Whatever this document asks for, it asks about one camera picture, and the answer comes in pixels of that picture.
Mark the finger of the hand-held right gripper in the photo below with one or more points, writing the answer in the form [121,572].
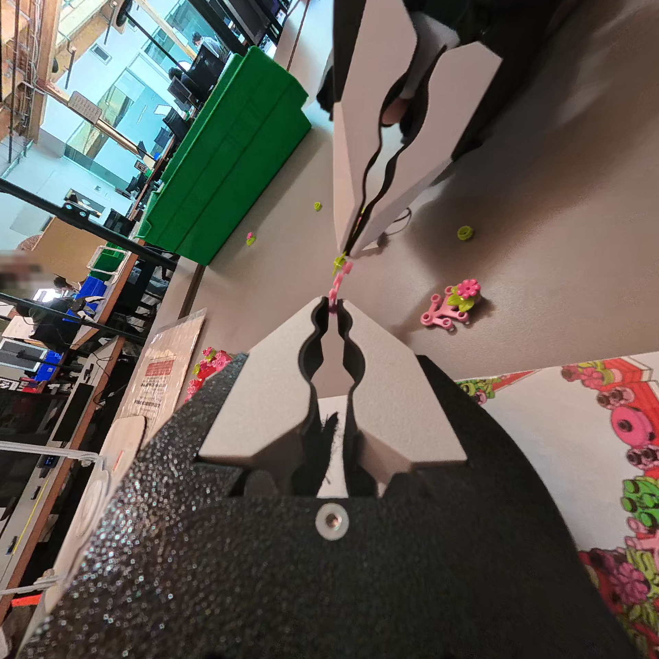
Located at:
[443,118]
[381,46]

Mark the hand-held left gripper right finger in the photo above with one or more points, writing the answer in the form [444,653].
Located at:
[406,406]

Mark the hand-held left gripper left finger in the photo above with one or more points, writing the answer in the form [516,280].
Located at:
[257,391]

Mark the pink lego stem piece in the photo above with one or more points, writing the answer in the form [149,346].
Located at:
[337,288]

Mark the lime lego leaf piece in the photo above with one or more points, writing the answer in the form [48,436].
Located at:
[339,263]

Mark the red pink lego heart build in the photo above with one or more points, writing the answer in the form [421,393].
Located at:
[208,365]

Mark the pink lego plate with flower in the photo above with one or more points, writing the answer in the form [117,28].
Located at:
[437,315]

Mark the lime round lego piece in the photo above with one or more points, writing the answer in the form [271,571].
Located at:
[465,232]

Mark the lego instruction booklet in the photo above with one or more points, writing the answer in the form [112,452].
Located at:
[556,453]

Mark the person's right hand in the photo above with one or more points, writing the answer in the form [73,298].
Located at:
[394,110]

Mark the laminated paper sheet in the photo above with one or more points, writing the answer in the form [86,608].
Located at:
[164,360]

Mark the white flat pad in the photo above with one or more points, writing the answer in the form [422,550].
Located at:
[118,443]

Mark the green plastic bin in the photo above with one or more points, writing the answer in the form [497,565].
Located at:
[231,154]

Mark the blue storage bin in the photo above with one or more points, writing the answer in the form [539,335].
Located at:
[93,291]
[49,363]

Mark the black metal beam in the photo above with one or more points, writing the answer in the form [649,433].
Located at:
[77,219]
[77,319]

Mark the small green storage bin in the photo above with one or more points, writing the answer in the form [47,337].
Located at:
[108,262]

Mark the black white tool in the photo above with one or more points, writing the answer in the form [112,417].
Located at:
[80,305]

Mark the black monitor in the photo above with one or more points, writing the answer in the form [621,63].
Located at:
[31,427]

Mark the white hanging sign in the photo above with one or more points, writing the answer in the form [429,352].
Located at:
[85,107]

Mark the orange red tag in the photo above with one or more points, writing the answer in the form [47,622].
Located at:
[25,600]

